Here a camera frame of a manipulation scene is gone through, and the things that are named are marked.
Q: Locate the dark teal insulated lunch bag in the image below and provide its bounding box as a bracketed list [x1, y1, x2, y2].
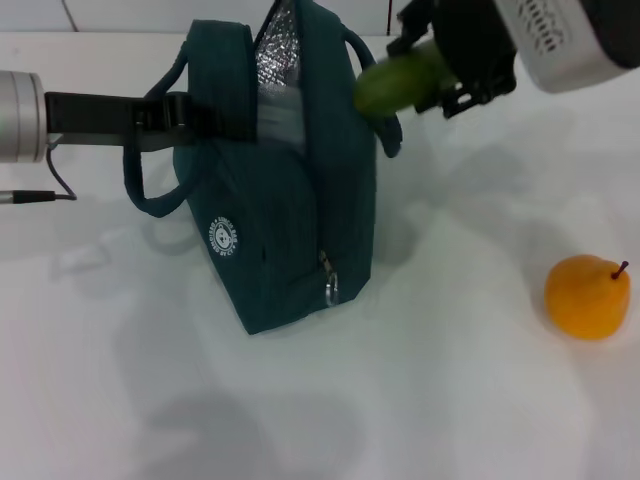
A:
[122, 0, 404, 337]

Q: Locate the orange pear with stem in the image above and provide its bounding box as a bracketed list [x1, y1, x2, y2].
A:
[543, 254, 633, 343]

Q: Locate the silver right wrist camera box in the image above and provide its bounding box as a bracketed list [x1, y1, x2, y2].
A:
[492, 0, 640, 96]

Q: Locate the green cucumber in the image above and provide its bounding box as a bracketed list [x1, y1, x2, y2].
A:
[353, 41, 459, 120]

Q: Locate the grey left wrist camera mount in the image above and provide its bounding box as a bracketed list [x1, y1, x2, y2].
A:
[48, 131, 195, 152]

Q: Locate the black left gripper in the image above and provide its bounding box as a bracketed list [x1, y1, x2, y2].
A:
[43, 91, 262, 145]

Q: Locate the left arm cable with plug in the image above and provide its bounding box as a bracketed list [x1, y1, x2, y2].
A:
[0, 143, 79, 206]

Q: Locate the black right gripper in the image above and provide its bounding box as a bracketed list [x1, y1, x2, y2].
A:
[386, 0, 520, 120]

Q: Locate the clear blue-sealed food container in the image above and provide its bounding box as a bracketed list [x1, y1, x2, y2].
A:
[256, 85, 307, 157]

